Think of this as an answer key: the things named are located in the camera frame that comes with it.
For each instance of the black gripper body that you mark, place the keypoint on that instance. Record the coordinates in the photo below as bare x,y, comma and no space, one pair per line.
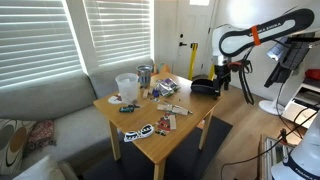
221,74

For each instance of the long wooden block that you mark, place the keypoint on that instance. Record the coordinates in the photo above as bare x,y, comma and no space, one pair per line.
164,107
172,122
180,110

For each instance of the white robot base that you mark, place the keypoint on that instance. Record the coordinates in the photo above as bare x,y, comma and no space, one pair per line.
303,156

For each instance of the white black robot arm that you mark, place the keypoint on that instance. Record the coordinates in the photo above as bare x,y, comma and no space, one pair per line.
266,30

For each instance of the small wooden block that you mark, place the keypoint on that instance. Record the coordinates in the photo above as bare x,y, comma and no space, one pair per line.
145,93

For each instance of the clear plastic cup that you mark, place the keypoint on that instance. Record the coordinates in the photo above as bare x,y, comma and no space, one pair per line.
127,88

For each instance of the black bowl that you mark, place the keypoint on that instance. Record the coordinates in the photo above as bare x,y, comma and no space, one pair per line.
202,87

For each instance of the yellow pole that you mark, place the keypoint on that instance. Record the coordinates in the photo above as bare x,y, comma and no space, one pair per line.
192,61

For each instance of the white floor stand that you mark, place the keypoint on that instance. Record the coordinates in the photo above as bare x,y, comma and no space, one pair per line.
271,106

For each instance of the shiny snack bags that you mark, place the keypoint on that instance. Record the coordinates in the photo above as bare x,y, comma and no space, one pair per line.
167,86

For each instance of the white door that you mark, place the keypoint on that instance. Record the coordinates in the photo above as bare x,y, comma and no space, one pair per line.
193,26

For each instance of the orange object behind tumbler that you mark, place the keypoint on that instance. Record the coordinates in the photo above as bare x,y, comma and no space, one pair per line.
165,68

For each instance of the small blue object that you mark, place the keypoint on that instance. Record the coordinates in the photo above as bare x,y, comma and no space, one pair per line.
155,92

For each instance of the red colourful card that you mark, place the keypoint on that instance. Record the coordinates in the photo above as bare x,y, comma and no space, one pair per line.
163,124

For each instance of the black device on stand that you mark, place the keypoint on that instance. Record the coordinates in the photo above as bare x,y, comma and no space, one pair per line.
286,60

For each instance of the dark rug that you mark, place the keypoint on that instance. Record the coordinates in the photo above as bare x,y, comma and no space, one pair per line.
186,156

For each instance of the metal tumbler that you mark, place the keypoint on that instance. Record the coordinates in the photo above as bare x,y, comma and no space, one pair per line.
144,75

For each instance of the wooden square table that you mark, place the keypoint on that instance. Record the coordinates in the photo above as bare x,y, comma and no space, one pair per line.
150,133

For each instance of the white shelf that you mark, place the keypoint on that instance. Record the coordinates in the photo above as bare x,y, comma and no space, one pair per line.
305,100

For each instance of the red object on shelf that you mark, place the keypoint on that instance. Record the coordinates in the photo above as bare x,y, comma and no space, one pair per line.
313,74

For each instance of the teal toy car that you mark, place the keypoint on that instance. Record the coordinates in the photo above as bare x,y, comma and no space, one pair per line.
127,108

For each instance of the round white red sticker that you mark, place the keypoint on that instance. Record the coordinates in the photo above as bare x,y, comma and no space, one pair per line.
114,99

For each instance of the narrow white window blind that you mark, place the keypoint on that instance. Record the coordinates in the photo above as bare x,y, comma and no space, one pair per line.
120,30

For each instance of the grey fabric sofa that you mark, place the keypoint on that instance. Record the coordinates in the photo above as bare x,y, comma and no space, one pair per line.
60,106

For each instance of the red patterned pillow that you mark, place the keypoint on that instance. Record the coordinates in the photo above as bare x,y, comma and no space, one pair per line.
40,135

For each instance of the wide white window blind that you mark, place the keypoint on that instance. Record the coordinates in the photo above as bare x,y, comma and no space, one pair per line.
36,36

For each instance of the white pillow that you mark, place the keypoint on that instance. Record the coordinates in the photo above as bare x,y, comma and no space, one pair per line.
43,170

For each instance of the oval pattern pillow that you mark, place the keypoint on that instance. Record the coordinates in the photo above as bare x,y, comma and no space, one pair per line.
11,143

